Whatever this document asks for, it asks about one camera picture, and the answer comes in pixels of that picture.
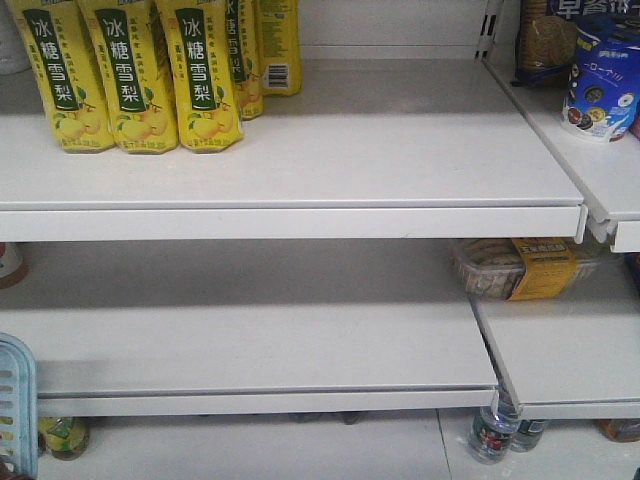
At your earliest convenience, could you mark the light blue plastic basket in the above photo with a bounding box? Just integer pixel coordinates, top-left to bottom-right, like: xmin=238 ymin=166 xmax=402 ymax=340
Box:
xmin=1 ymin=333 xmax=39 ymax=478

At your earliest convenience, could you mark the white metal shelving unit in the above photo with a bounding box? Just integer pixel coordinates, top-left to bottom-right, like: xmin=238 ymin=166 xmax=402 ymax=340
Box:
xmin=1 ymin=1 xmax=639 ymax=479

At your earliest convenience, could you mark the yellow pear drink carton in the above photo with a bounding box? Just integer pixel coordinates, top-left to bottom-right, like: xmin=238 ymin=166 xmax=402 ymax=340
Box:
xmin=78 ymin=1 xmax=179 ymax=154
xmin=6 ymin=1 xmax=115 ymax=153
xmin=255 ymin=0 xmax=302 ymax=96
xmin=156 ymin=1 xmax=244 ymax=153
xmin=225 ymin=0 xmax=264 ymax=120

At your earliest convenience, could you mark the clear cookie box yellow band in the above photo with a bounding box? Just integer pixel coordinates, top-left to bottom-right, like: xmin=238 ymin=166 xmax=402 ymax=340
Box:
xmin=449 ymin=237 xmax=610 ymax=301

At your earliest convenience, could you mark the clear water bottle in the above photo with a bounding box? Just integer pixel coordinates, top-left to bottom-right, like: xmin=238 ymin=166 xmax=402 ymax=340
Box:
xmin=468 ymin=395 xmax=520 ymax=465
xmin=510 ymin=419 xmax=550 ymax=453

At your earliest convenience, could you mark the brown biscuit pack blue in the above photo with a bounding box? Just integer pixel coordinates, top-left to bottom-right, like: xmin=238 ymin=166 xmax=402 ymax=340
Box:
xmin=515 ymin=0 xmax=583 ymax=87

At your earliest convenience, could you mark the blue cookie cup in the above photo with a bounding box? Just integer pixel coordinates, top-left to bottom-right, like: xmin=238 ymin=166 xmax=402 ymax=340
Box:
xmin=562 ymin=14 xmax=639 ymax=143

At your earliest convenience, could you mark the yellow lemon tea bottle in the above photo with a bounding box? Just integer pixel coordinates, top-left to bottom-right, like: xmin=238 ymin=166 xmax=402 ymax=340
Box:
xmin=38 ymin=417 xmax=90 ymax=461

